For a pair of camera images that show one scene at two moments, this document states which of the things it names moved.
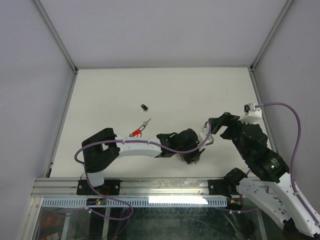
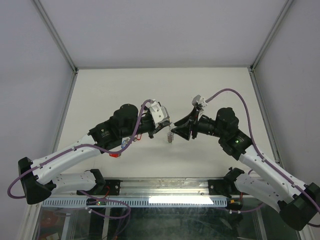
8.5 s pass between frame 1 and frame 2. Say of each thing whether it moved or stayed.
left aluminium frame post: stayed
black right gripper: moved
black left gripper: moved
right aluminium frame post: stayed
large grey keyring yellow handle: moved
